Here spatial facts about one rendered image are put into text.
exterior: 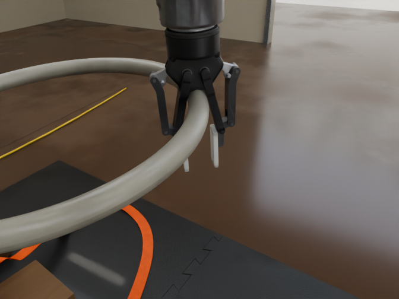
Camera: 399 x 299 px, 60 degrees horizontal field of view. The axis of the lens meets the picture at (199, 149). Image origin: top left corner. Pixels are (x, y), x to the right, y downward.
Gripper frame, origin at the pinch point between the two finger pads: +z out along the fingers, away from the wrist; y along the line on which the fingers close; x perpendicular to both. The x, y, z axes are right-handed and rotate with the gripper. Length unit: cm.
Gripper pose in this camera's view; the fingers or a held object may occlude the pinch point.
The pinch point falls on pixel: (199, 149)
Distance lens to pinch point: 57.7
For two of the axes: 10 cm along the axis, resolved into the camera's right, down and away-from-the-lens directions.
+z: 0.5, 8.4, 5.5
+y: -9.8, 1.4, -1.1
